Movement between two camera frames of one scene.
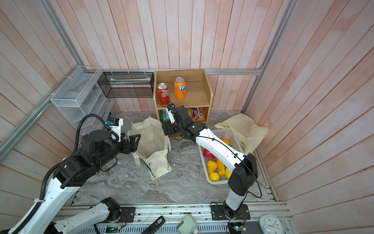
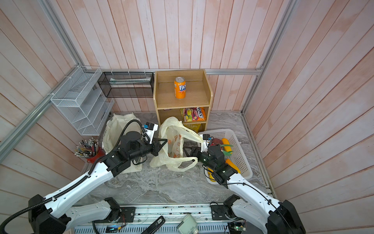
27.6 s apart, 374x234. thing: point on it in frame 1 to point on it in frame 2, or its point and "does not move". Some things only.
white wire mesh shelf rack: (81, 96) does not move
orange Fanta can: (180, 87) does not move
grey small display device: (188, 226) does not move
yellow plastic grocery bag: (248, 132) to (170, 154)
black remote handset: (155, 225) does not move
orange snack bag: (201, 113) does not move
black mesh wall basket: (127, 84) does not move
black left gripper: (127, 148) to (156, 145)
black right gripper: (168, 126) to (196, 150)
